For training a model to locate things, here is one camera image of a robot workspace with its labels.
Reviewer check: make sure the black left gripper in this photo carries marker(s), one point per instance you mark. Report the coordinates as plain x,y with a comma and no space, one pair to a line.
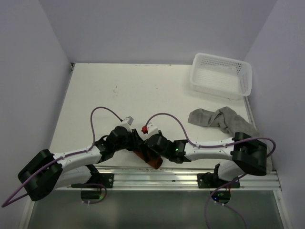
136,139

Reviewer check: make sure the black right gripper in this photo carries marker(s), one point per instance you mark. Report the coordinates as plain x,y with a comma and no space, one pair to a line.
159,134

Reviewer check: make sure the rust brown towel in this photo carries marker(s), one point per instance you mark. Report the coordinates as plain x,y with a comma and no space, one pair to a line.
152,159

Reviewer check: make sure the grey towel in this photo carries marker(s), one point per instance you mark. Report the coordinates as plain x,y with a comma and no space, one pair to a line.
226,119

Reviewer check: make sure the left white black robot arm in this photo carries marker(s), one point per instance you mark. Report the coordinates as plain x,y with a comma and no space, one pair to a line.
48,171

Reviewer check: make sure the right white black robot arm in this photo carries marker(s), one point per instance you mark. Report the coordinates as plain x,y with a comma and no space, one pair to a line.
242,154

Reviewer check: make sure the white perforated plastic basket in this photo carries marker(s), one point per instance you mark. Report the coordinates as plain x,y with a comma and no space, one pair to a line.
220,76

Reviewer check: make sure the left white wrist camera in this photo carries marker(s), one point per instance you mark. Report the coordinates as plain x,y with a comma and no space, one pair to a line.
127,122

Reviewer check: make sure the aluminium mounting rail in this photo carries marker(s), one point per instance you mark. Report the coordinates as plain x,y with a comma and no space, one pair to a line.
178,179

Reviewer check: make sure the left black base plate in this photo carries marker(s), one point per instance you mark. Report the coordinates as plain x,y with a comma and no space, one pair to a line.
105,179

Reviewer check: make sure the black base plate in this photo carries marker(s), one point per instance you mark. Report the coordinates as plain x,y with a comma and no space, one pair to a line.
207,181
105,179

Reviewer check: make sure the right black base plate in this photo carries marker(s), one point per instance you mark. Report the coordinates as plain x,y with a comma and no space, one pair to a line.
207,181

